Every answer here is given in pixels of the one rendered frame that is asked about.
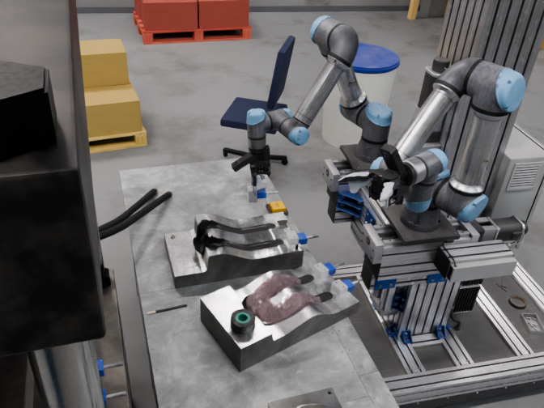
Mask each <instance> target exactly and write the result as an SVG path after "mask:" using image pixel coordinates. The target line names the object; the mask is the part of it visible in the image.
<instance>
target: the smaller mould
mask: <svg viewBox="0 0 544 408"><path fill-rule="evenodd" d="M268 408H342V407H341V405H340V403H339V401H338V399H337V397H336V395H335V392H334V390H333V388H332V387H331V388H327V389H322V390H317V391H314V392H311V393H304V394H300V395H297V396H294V397H287V398H284V399H280V400H276V401H272V402H268Z"/></svg>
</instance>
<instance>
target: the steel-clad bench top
mask: <svg viewBox="0 0 544 408"><path fill-rule="evenodd" d="M238 159H239V158H237V159H222V160H215V161H206V162H199V163H191V164H177V165H168V166H161V167H153V168H138V169H130V170H122V171H119V173H120V178H121V187H122V193H123V198H124V203H125V210H128V209H129V208H130V207H131V206H132V205H133V204H134V203H135V202H137V201H138V200H139V199H140V198H142V197H143V196H144V195H145V194H146V193H148V192H149V191H150V190H151V189H153V188H157V189H158V193H157V194H156V195H155V196H154V197H152V198H151V199H150V200H149V201H148V202H146V203H145V204H144V205H143V206H142V207H140V208H139V209H138V210H137V211H136V212H138V211H139V210H141V209H142V208H143V207H145V206H147V205H148V204H150V203H151V202H153V201H154V200H155V199H156V198H158V197H160V196H161V195H163V194H164V193H166V192H168V191H172V196H171V197H170V198H169V199H168V200H166V201H165V202H163V203H162V204H160V205H159V206H157V207H156V208H155V209H154V210H152V211H150V212H149V213H148V214H146V215H144V216H143V217H142V218H141V219H139V220H138V221H137V222H135V223H133V224H132V225H130V226H129V232H130V241H131V246H132V251H133V256H134V265H135V270H136V275H137V280H138V289H139V295H140V300H141V305H142V314H143V319H144V324H145V328H146V333H147V342H148V347H149V352H150V357H151V366H152V371H153V377H154V382H155V391H156V396H157V401H158V406H159V408H268V402H272V401H276V400H280V399H284V398H287V397H294V396H297V395H300V394H304V393H311V392H314V391H317V390H322V389H327V388H331V387H332V388H333V390H334V392H335V395H336V397H337V399H338V401H339V403H340V405H341V407H342V408H399V406H398V404H397V403H396V401H395V399H394V397H393V395H392V394H391V392H390V391H389V388H388V386H387V385H386V383H385V381H384V380H383V378H382V376H381V374H380V373H379V371H378V369H377V367H376V365H375V364H374V362H373V361H372V358H371V356H370V355H369V354H368V351H367V350H366V348H365V346H364V344H363V343H362V341H361V339H360V337H359V335H358V334H357V332H356V331H355V328H354V326H353V325H352V324H351V321H350V320H349V318H348V317H347V318H345V319H343V320H341V321H339V322H337V323H335V324H333V325H331V326H330V327H328V328H326V329H323V330H322V331H320V332H318V333H316V334H314V335H312V336H310V337H308V338H305V339H304V340H302V341H300V342H298V343H296V344H295V345H293V346H290V347H288V348H287V349H285V350H283V351H280V352H279V353H277V354H275V355H272V356H270V357H269V358H267V359H265V360H263V361H261V362H260V363H257V364H255V365H253V366H252V367H250V368H247V369H245V370H244V371H242V372H239V370H238V369H237V368H236V366H235V365H234V363H233V362H232V361H231V360H230V359H229V357H228V356H227V355H226V353H225V352H224V351H223V349H222V348H221V346H220V345H219V344H218V343H217V342H216V340H215V339H214V338H213V336H212V335H211V334H210V332H209V331H208V329H207V328H206V327H205V326H204V325H203V324H202V322H201V311H200V298H201V297H203V296H205V295H208V294H210V293H212V292H215V291H217V290H220V289H222V288H225V287H228V286H230V287H231V288H232V289H233V290H234V291H237V290H239V289H241V288H242V287H245V286H247V285H248V284H250V283H251V282H252V281H254V280H255V279H257V278H259V277H261V276H262V275H263V274H259V275H254V276H248V277H243V278H234V279H229V280H224V281H219V282H214V283H205V284H200V285H195V286H190V287H181V288H175V285H174V282H173V277H172V271H171V268H170V265H169V261H168V255H167V252H166V248H165V243H164V234H168V233H174V232H185V231H190V230H192V229H193V227H194V220H195V215H201V214H214V215H220V216H223V217H225V218H229V219H245V218H250V217H254V216H259V215H266V214H269V212H268V210H267V209H266V204H269V203H270V202H277V201H282V200H281V198H280V197H279V195H278V194H277V193H276V194H267V195H266V198H258V199H257V202H249V199H248V186H250V185H252V183H251V172H250V165H249V164H248V165H246V166H245V167H243V168H242V169H240V170H239V171H237V172H234V170H233V169H232V163H233V162H235V161H236V160H238ZM136 212H135V213H136ZM135 213H134V214H135ZM183 304H187V307H183V308H176V309H172V310H168V311H164V312H157V313H153V314H149V315H147V313H148V312H152V311H156V310H160V309H164V308H171V307H175V306H179V305H183Z"/></svg>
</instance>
